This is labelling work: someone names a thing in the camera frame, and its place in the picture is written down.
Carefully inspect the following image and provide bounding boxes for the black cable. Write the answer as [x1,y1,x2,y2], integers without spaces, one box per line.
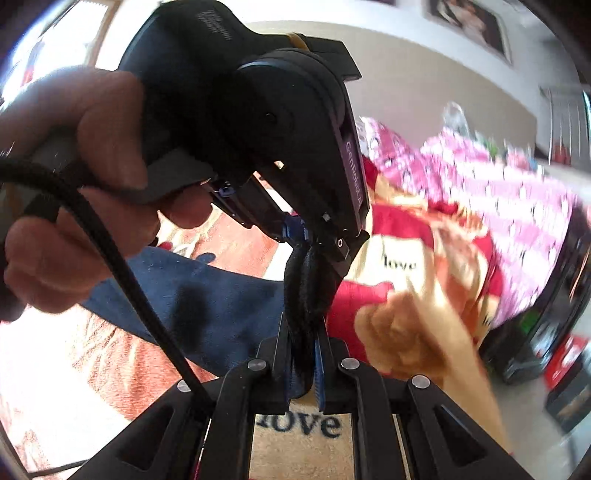
[0,158,212,478]

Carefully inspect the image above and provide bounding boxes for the framed wall picture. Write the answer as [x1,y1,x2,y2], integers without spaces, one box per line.
[423,0,513,65]

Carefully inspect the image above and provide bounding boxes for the patchwork love blanket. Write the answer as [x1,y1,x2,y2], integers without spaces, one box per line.
[0,151,514,480]

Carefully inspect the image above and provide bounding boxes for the red bag on floor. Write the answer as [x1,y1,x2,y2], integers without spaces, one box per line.
[544,334,589,391]

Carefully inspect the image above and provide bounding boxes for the pink penguin quilt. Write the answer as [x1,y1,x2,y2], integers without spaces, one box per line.
[356,117,581,327]

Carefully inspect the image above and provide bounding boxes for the black metal shelf rack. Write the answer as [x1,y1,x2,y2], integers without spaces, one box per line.
[479,206,590,385]

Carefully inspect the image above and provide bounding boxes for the person's left hand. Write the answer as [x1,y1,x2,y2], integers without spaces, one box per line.
[0,65,215,322]

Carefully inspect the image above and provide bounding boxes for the black knit pants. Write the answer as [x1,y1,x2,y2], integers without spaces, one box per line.
[80,241,336,400]

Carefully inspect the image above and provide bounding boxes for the clear plastic bag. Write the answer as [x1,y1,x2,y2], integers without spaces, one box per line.
[442,101,472,138]

